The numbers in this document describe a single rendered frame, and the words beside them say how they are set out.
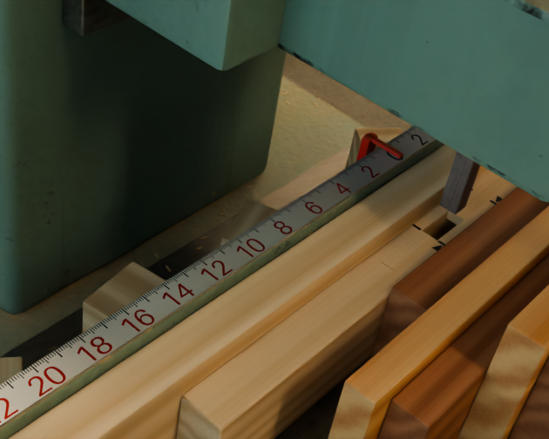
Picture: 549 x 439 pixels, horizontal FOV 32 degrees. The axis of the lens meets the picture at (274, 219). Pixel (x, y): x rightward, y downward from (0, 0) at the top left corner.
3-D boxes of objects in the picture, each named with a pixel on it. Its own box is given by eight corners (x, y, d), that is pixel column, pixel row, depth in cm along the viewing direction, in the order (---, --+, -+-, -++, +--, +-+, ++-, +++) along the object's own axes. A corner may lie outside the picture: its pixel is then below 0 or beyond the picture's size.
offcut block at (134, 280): (180, 341, 54) (186, 292, 51) (133, 386, 51) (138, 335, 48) (130, 309, 55) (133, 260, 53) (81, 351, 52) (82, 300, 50)
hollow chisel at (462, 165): (455, 215, 42) (487, 123, 39) (438, 205, 42) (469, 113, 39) (465, 206, 43) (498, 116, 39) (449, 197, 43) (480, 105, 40)
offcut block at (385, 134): (388, 171, 69) (400, 126, 67) (402, 199, 67) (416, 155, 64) (343, 172, 68) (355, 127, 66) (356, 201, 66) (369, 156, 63)
